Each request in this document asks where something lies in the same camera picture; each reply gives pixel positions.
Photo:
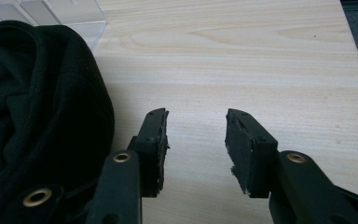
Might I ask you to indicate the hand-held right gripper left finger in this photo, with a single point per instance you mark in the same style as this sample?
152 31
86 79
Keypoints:
150 149

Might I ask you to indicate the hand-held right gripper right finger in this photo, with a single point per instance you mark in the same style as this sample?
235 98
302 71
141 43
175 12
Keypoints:
248 155

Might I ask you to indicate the black cloth garment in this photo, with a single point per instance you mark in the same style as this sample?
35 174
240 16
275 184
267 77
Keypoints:
37 118

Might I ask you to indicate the clear plastic tray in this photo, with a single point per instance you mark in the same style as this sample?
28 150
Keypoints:
43 15

